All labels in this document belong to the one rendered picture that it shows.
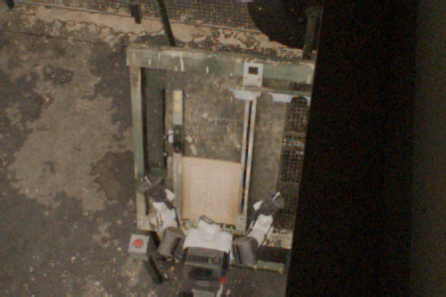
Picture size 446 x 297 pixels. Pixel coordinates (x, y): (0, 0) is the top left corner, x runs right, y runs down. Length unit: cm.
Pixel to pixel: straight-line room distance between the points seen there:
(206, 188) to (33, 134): 229
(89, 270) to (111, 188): 73
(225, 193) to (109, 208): 155
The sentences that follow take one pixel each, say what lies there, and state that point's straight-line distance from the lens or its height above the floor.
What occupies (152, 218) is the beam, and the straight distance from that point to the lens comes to 365.
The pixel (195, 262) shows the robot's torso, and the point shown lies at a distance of 297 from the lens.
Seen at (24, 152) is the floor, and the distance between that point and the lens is 521.
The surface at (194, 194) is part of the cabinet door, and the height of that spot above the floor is 106.
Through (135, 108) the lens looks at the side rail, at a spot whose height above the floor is 161.
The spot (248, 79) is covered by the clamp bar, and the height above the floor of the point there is 188.
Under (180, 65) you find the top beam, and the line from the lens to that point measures 297.
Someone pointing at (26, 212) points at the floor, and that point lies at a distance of 493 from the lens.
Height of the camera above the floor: 426
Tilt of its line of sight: 62 degrees down
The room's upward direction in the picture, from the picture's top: 3 degrees counter-clockwise
